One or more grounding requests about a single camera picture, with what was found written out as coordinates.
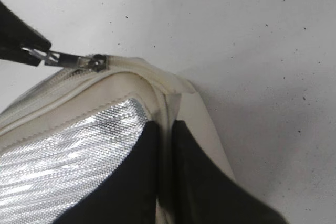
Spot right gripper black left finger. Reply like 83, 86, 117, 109
67, 121, 159, 223

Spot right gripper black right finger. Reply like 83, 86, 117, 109
172, 121, 286, 223

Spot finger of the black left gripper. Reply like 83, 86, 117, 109
1, 2, 51, 50
1, 46, 41, 67

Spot metal zipper pull with ring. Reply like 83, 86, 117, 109
23, 48, 109, 72

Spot cream bag with silver panel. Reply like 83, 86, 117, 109
1, 56, 235, 223

